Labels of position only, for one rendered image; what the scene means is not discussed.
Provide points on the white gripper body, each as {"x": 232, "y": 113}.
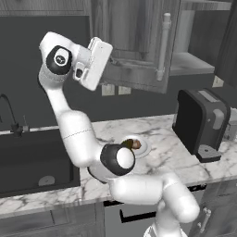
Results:
{"x": 97, "y": 63}

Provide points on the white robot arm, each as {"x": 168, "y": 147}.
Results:
{"x": 75, "y": 139}

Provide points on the grey wood cabinet door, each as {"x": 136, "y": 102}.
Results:
{"x": 132, "y": 37}

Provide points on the dark green avocado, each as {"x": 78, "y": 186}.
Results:
{"x": 126, "y": 143}

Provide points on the brown bread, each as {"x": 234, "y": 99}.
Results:
{"x": 137, "y": 144}

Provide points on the white round plate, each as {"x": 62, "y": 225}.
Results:
{"x": 145, "y": 149}

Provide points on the dark tall cabinet panel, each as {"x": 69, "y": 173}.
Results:
{"x": 228, "y": 40}

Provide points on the grey wood base cabinet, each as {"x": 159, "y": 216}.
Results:
{"x": 46, "y": 220}

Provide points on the grey base cabinet door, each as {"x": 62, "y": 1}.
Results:
{"x": 220, "y": 209}

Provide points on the small grey soap dispenser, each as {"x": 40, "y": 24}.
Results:
{"x": 26, "y": 124}

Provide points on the black sink faucet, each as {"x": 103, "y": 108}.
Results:
{"x": 12, "y": 118}

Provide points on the black sink basin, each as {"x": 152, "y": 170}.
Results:
{"x": 31, "y": 160}

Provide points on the black coffee machine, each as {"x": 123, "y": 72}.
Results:
{"x": 200, "y": 123}

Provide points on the white wall outlet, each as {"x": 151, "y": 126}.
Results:
{"x": 218, "y": 81}
{"x": 124, "y": 90}
{"x": 108, "y": 90}

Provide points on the grey wood wall cabinet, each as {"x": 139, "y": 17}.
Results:
{"x": 189, "y": 61}

